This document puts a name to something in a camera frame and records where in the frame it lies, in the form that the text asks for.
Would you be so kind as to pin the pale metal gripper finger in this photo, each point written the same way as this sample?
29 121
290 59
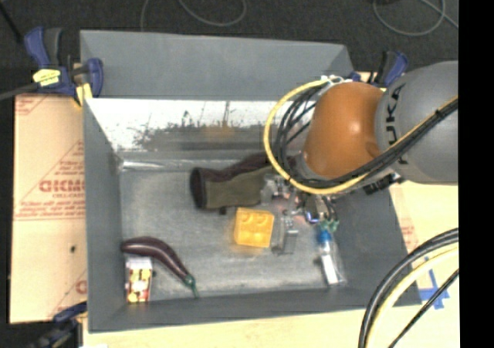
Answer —
278 240
292 241

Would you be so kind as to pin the yellow toy brick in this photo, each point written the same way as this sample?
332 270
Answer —
253 227

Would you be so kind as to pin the clear plastic bottle blue cap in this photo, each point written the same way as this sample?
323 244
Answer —
329 257

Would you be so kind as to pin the olive green and brown sock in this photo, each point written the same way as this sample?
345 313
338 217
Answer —
231 188

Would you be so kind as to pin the purple toy eggplant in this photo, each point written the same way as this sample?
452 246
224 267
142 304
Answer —
162 254

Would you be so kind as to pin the grey metal bin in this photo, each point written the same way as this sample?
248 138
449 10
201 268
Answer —
200 68

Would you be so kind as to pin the brown cardboard board red print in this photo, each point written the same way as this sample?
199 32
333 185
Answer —
42 169

